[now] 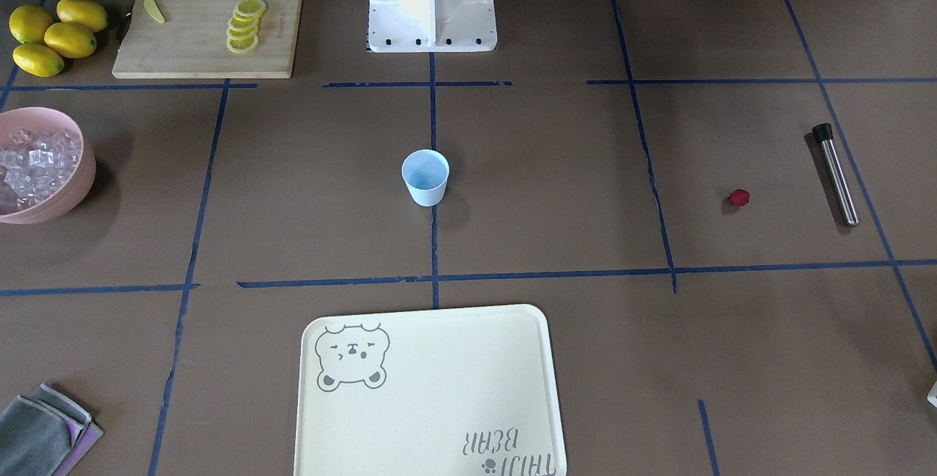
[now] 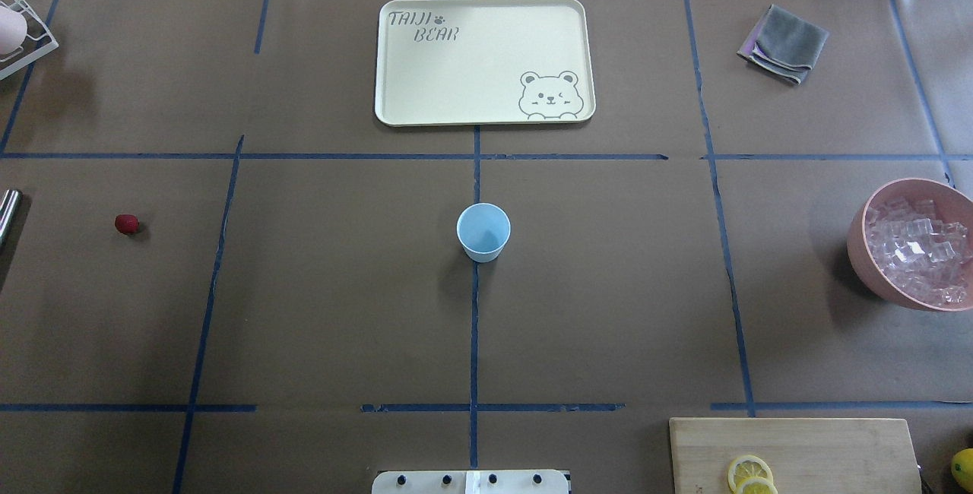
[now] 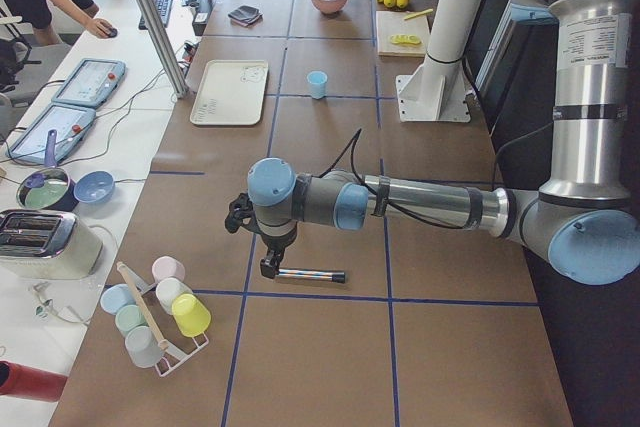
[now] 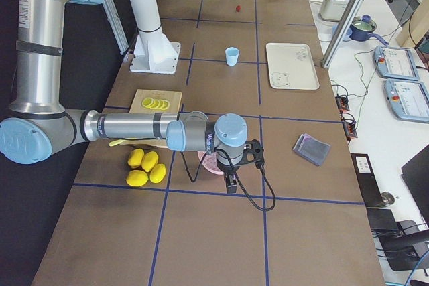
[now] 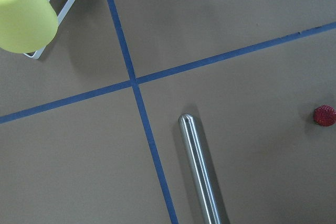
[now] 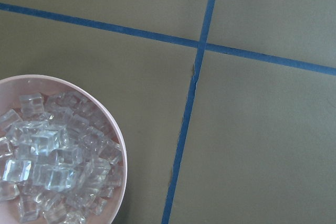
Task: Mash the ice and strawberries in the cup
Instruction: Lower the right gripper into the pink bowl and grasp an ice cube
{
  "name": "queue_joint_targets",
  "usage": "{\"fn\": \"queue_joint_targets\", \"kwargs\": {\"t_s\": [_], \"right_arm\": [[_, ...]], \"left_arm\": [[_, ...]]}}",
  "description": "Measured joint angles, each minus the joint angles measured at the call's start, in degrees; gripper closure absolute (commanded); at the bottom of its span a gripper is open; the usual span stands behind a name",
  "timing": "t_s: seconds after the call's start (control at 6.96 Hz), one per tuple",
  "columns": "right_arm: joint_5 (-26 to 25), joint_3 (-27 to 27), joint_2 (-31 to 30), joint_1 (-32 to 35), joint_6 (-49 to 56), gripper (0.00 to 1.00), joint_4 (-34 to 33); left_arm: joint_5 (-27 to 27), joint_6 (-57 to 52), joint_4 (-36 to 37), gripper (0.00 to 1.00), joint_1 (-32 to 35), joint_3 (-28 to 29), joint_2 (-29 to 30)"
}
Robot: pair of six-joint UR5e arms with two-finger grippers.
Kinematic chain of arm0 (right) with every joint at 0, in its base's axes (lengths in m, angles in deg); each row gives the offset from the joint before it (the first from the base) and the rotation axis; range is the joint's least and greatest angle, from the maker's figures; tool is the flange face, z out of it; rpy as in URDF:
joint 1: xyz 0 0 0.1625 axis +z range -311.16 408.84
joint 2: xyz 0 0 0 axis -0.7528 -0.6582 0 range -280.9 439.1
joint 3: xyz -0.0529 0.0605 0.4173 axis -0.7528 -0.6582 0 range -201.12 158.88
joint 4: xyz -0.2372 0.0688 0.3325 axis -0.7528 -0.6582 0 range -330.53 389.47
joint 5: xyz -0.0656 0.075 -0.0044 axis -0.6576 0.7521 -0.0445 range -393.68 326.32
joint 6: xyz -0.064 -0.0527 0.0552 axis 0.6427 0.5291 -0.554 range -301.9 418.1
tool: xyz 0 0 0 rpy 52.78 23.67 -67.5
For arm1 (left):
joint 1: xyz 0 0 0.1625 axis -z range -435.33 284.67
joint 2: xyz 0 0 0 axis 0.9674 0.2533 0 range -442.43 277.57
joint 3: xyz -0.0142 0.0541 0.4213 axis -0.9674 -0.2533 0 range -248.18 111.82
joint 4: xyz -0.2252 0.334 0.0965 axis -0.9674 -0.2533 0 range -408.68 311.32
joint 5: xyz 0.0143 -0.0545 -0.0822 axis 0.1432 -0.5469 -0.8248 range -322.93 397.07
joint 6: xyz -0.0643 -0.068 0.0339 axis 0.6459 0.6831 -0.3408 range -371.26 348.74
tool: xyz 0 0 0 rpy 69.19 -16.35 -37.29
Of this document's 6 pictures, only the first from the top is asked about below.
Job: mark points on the red strawberry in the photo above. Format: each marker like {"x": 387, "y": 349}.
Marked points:
{"x": 739, "y": 198}

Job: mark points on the light blue plastic cup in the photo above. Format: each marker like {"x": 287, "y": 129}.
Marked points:
{"x": 426, "y": 174}

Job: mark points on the pink bowl of ice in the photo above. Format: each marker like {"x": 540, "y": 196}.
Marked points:
{"x": 47, "y": 165}

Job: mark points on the cream bear serving tray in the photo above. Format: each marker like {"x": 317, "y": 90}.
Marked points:
{"x": 457, "y": 391}

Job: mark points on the lemon slice stack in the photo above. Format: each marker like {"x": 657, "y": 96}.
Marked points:
{"x": 242, "y": 34}

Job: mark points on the steel muddler black tip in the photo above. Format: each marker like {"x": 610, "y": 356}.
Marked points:
{"x": 824, "y": 137}

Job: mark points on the whole yellow lemon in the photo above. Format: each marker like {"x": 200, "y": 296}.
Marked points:
{"x": 38, "y": 60}
{"x": 28, "y": 23}
{"x": 87, "y": 13}
{"x": 70, "y": 40}

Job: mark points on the folded grey cloth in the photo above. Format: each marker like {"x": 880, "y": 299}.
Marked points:
{"x": 45, "y": 433}

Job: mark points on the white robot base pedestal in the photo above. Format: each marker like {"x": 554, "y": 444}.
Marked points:
{"x": 431, "y": 26}

